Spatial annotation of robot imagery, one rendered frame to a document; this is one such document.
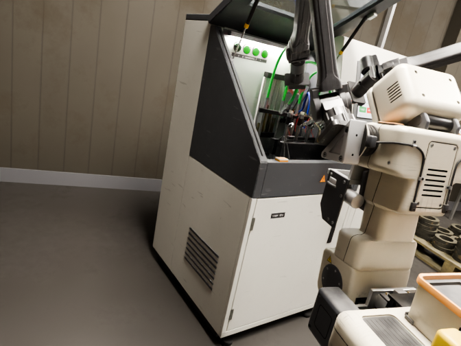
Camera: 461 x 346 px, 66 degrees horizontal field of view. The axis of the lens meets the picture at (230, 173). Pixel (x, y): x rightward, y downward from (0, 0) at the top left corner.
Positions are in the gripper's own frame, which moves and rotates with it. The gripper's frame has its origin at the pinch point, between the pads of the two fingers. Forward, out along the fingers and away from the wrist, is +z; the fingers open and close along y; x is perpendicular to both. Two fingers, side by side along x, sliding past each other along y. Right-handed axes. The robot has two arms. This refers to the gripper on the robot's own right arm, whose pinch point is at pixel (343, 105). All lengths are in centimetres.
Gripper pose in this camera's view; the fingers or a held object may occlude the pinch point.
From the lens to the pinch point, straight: 161.3
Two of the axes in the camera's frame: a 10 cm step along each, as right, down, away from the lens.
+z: -3.5, 4.2, 8.4
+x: -9.3, -0.8, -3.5
